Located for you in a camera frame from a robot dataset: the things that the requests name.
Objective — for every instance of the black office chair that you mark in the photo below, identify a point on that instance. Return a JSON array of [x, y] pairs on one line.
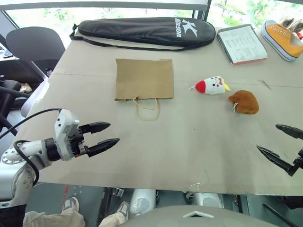
[[30, 54]]

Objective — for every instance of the white and red plush toy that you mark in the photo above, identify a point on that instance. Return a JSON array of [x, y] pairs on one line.
[[211, 86]]

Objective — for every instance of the person's grey sneaker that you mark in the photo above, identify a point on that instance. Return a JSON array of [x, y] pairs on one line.
[[70, 204], [123, 210]]

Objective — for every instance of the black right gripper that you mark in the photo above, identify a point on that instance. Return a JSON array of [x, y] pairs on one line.
[[298, 160]]

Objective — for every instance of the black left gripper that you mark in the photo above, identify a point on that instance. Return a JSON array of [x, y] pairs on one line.
[[77, 142]]

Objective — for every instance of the brown plush toy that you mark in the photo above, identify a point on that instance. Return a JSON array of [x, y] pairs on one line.
[[245, 102]]

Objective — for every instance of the black racket bag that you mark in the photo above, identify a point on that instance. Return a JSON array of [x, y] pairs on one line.
[[144, 30]]

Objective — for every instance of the silver robot torso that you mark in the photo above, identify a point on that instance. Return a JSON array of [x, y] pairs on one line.
[[198, 216]]

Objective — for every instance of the clipboard with printed paper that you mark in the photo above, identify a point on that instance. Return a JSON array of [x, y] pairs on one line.
[[242, 45]]

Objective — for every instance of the person's beige trouser leg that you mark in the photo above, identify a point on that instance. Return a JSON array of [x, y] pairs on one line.
[[53, 218], [112, 221]]

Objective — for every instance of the silver robot leg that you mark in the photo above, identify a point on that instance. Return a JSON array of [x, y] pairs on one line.
[[142, 202], [207, 200]]

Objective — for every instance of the yellow canvas sneaker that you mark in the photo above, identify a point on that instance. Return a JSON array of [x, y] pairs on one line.
[[281, 40]]

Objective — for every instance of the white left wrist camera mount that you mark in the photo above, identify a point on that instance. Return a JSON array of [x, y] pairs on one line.
[[64, 127]]

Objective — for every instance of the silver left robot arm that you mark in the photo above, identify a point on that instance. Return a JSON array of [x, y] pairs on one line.
[[22, 163]]

